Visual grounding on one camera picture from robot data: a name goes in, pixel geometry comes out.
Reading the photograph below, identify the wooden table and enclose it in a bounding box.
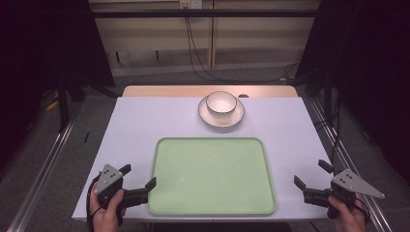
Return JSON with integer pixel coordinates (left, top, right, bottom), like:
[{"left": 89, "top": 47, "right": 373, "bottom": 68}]
[{"left": 121, "top": 84, "right": 300, "bottom": 99}]

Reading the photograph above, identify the yellow floor object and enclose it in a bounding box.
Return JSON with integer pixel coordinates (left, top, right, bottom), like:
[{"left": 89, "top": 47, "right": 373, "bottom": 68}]
[{"left": 44, "top": 91, "right": 62, "bottom": 112}]

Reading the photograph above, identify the white plate with dark rim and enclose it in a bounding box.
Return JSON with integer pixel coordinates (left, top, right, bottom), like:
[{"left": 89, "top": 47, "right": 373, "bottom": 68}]
[{"left": 197, "top": 95, "right": 246, "bottom": 130}]

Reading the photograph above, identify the light green tray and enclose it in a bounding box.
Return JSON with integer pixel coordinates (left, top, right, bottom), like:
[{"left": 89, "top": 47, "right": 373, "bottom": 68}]
[{"left": 146, "top": 136, "right": 278, "bottom": 217}]

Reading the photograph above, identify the white table cover sheet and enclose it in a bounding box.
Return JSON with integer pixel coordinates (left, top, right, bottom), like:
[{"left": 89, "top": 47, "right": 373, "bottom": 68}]
[{"left": 71, "top": 96, "right": 337, "bottom": 223}]

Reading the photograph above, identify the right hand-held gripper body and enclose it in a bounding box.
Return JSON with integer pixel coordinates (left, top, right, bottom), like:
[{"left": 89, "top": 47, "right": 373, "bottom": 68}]
[{"left": 302, "top": 168, "right": 387, "bottom": 220}]

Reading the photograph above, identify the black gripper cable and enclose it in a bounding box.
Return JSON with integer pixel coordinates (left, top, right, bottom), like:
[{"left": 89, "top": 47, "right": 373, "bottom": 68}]
[
  {"left": 354, "top": 196, "right": 372, "bottom": 225},
  {"left": 85, "top": 173, "right": 103, "bottom": 232}
]

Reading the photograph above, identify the black horizontal bar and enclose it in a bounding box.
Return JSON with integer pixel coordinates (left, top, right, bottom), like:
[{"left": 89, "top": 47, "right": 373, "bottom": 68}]
[{"left": 90, "top": 9, "right": 321, "bottom": 19}]

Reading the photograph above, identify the white bowl with dark rim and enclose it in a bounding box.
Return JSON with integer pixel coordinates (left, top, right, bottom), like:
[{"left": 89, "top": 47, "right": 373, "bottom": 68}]
[{"left": 205, "top": 90, "right": 239, "bottom": 116}]

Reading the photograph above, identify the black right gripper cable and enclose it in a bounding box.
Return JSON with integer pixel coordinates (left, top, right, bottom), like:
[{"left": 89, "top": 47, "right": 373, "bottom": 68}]
[{"left": 354, "top": 196, "right": 372, "bottom": 225}]

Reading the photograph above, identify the black curtain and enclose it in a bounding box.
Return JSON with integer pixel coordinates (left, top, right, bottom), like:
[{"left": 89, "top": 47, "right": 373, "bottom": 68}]
[
  {"left": 0, "top": 0, "right": 116, "bottom": 172},
  {"left": 294, "top": 0, "right": 410, "bottom": 187}
]

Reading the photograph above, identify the person's right hand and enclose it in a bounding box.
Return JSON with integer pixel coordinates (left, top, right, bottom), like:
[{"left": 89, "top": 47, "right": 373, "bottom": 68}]
[{"left": 328, "top": 193, "right": 367, "bottom": 232}]

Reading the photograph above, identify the black wall cable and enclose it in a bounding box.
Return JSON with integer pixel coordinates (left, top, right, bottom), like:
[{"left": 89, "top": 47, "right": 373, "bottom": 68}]
[{"left": 184, "top": 6, "right": 302, "bottom": 85}]

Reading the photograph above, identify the white wall socket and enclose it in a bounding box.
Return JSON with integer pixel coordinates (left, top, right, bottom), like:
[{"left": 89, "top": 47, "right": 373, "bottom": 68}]
[{"left": 179, "top": 0, "right": 204, "bottom": 10}]

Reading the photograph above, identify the metal floor rail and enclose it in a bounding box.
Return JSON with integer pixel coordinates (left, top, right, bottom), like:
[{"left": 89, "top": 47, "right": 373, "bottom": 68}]
[
  {"left": 308, "top": 99, "right": 394, "bottom": 232},
  {"left": 5, "top": 101, "right": 84, "bottom": 232}
]

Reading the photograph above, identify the person's left hand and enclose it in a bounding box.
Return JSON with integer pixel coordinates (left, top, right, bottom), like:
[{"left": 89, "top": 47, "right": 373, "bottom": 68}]
[{"left": 89, "top": 188, "right": 128, "bottom": 232}]

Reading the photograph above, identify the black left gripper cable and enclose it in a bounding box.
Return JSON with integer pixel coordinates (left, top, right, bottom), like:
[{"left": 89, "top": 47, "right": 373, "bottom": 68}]
[{"left": 85, "top": 173, "right": 103, "bottom": 232}]

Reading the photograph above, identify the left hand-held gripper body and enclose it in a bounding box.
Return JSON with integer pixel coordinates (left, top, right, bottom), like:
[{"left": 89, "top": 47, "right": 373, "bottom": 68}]
[{"left": 94, "top": 163, "right": 150, "bottom": 226}]

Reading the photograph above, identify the black metal stand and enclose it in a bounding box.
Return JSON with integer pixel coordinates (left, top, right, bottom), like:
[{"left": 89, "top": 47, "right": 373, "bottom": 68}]
[{"left": 56, "top": 69, "right": 121, "bottom": 133}]

